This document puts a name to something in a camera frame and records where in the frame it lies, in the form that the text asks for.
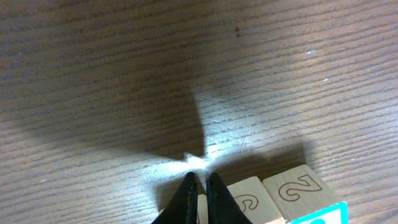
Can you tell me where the red A block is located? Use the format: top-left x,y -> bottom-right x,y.
153,194 -> 208,224

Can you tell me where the red I block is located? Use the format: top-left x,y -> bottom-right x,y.
227,177 -> 286,224

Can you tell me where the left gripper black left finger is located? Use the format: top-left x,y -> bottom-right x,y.
152,172 -> 198,224

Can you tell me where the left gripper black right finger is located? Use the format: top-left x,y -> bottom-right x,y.
206,172 -> 251,224

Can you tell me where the blue 2 block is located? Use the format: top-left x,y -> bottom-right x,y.
262,164 -> 348,224

